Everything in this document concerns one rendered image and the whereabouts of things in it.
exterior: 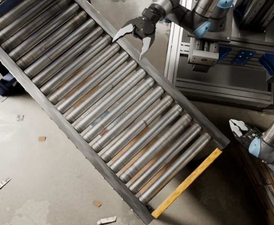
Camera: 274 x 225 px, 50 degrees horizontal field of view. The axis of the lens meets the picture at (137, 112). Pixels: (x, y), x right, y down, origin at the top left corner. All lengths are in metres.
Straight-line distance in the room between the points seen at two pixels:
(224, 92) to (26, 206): 1.60
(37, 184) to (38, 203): 0.13
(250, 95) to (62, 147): 1.39
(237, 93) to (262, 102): 0.18
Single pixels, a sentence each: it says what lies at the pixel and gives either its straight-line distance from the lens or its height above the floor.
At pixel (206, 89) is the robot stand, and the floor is 0.23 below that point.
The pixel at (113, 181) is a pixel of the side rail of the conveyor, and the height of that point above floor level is 0.80.
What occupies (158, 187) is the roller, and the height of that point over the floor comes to 0.80.
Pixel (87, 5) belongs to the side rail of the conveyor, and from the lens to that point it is 1.70.
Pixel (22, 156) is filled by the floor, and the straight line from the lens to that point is 2.34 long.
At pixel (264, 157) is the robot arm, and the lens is 1.41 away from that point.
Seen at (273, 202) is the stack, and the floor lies 0.27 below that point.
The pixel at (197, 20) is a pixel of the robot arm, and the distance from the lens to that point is 1.24.
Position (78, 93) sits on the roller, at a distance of 1.49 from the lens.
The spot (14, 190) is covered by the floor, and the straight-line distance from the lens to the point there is 2.34.
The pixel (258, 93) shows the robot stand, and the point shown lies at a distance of 2.24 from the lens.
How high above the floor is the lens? 2.19
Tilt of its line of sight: 75 degrees down
